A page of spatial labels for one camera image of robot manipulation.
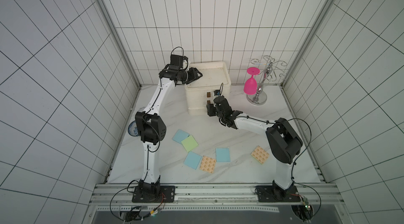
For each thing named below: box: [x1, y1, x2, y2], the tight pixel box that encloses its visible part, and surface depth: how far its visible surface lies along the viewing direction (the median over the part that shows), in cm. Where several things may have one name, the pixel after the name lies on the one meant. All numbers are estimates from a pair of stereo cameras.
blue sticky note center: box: [215, 147, 231, 163], surface depth 87 cm
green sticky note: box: [180, 134, 199, 153], surface depth 92 cm
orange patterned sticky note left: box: [199, 155, 217, 174], surface depth 84 cm
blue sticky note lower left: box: [183, 151, 202, 170], surface depth 85 cm
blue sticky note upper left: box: [172, 129, 190, 145], surface depth 95 cm
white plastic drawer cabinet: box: [184, 61, 232, 116], surface depth 93 cm
